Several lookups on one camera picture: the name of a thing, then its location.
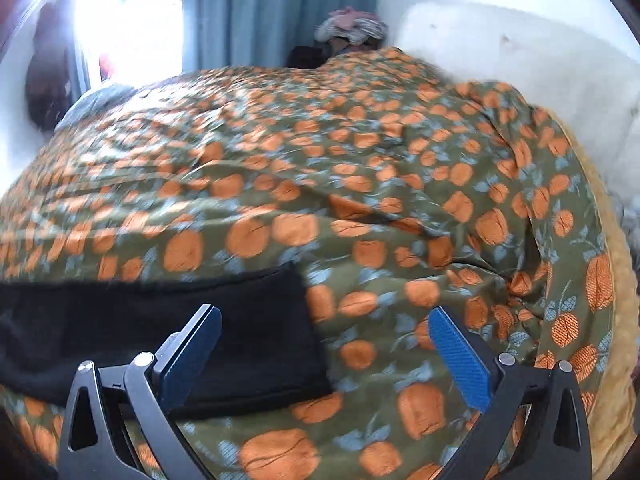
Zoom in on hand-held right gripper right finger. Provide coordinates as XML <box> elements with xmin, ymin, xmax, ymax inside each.
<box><xmin>429</xmin><ymin>306</ymin><xmax>593</xmax><ymax>480</ymax></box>

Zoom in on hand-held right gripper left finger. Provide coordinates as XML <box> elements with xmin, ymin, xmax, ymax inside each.
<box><xmin>57</xmin><ymin>304</ymin><xmax>223</xmax><ymax>480</ymax></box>

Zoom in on black pants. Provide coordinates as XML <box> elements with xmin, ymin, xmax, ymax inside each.
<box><xmin>0</xmin><ymin>262</ymin><xmax>335</xmax><ymax>420</ymax></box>

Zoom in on grey patterned cloth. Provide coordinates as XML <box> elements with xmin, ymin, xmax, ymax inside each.
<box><xmin>607</xmin><ymin>195</ymin><xmax>640</xmax><ymax>261</ymax></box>

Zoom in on green orange-print blanket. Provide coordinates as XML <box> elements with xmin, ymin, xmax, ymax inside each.
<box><xmin>0</xmin><ymin>47</ymin><xmax>640</xmax><ymax>480</ymax></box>

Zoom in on grey pillow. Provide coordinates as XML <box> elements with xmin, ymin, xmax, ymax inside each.
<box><xmin>55</xmin><ymin>84</ymin><xmax>136</xmax><ymax>131</ymax></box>

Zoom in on dark cloth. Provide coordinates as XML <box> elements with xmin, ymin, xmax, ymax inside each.
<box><xmin>25</xmin><ymin>2</ymin><xmax>76</xmax><ymax>131</ymax></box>

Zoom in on white pillow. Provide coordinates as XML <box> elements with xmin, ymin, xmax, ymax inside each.
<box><xmin>392</xmin><ymin>2</ymin><xmax>640</xmax><ymax>201</ymax></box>

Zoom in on blue curtain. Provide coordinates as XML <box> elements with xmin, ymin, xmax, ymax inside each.
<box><xmin>182</xmin><ymin>0</ymin><xmax>386</xmax><ymax>68</ymax></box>

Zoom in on pile of crumpled clothes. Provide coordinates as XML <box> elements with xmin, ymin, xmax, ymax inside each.
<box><xmin>314</xmin><ymin>7</ymin><xmax>388</xmax><ymax>53</ymax></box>

